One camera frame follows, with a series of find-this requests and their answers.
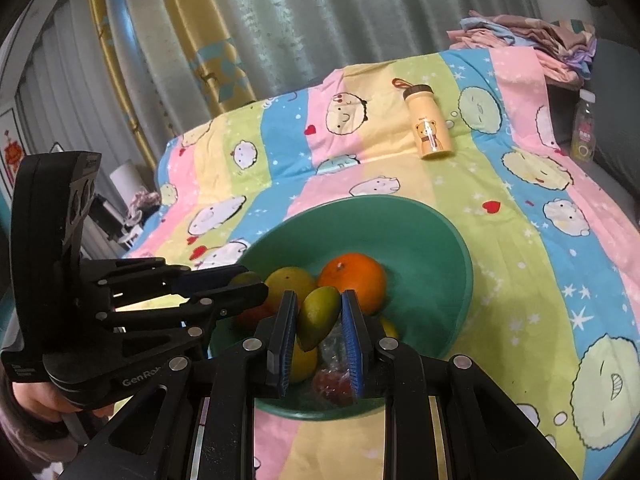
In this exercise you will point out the small yellow bottle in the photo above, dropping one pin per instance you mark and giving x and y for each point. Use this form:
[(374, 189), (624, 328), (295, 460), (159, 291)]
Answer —
[(428, 124)]

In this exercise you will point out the green plastic bowl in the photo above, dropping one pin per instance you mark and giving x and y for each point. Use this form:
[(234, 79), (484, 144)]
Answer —
[(428, 268)]

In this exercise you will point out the folded clothes pile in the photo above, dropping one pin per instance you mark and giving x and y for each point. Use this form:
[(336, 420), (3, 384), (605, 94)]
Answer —
[(565, 49)]

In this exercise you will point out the white cabinet with red ornament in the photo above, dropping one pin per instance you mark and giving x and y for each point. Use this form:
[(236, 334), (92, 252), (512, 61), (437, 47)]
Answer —
[(13, 149)]

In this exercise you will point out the clutter pile with cup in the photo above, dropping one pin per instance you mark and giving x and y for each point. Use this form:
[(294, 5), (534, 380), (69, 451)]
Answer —
[(122, 217)]

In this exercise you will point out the yellow-green pear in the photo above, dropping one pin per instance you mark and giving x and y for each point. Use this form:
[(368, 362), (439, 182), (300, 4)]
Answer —
[(291, 278)]

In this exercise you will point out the red tomato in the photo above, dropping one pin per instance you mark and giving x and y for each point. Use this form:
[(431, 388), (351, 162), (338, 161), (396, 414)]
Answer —
[(252, 316)]

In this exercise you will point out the orange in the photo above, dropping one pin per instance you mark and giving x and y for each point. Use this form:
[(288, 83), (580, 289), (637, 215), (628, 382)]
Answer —
[(360, 273)]

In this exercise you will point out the green olive fruit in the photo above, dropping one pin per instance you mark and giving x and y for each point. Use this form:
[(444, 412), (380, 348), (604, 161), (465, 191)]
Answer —
[(317, 316), (245, 278), (389, 328)]

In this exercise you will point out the plastic drink bottle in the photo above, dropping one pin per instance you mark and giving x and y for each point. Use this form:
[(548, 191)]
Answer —
[(583, 143)]

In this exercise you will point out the yellow lemon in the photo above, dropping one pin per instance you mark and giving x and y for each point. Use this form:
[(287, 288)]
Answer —
[(303, 364)]

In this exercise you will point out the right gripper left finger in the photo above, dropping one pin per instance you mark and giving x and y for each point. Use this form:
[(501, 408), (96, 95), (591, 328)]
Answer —
[(196, 419)]

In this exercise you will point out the grey-green curtain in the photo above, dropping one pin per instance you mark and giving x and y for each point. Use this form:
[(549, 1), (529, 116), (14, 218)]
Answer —
[(123, 77)]

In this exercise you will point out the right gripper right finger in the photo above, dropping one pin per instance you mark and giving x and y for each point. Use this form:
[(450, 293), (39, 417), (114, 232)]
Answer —
[(443, 419)]

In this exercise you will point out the colourful cartoon bedsheet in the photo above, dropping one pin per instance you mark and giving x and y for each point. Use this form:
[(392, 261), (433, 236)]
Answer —
[(554, 315)]

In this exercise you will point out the person's left hand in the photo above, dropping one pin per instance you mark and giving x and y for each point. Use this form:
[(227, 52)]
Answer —
[(43, 401)]

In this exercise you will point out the red fruit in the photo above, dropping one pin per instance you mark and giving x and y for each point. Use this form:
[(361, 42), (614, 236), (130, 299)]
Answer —
[(331, 382)]

